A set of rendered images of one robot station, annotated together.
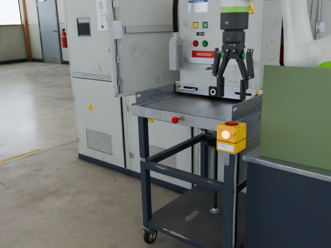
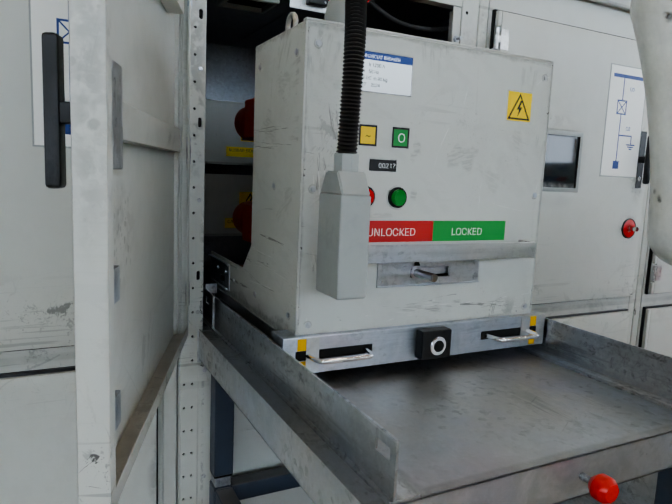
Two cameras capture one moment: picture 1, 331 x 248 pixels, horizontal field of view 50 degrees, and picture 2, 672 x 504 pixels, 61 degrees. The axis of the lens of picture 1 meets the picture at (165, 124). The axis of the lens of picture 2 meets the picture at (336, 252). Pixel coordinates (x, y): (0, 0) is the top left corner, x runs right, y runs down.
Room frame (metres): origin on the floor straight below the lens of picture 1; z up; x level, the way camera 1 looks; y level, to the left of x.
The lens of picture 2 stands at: (1.63, 0.67, 1.18)
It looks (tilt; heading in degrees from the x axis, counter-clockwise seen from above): 8 degrees down; 293
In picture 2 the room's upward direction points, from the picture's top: 3 degrees clockwise
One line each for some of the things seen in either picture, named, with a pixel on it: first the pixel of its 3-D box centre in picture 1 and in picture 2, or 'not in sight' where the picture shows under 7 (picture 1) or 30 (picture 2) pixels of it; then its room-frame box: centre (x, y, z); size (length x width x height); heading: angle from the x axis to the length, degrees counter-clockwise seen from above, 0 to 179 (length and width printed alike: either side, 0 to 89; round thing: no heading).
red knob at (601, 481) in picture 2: (176, 119); (597, 484); (1.59, -0.05, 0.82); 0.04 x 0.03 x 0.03; 141
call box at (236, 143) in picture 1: (231, 136); not in sight; (1.22, -0.24, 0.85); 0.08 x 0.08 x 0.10; 51
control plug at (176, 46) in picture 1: (176, 53); (342, 233); (1.95, -0.07, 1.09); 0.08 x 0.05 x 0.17; 140
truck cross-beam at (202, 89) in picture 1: (217, 90); (420, 337); (1.88, -0.29, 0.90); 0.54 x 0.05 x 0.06; 50
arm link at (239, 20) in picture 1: (234, 21); not in sight; (1.22, -0.24, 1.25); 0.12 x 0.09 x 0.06; 141
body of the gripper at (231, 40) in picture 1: (233, 45); not in sight; (1.22, -0.24, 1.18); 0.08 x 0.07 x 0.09; 51
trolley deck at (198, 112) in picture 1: (216, 104); (421, 381); (1.87, -0.28, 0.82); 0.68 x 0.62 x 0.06; 141
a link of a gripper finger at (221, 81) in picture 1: (221, 87); not in sight; (1.25, -0.20, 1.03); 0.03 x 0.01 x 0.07; 141
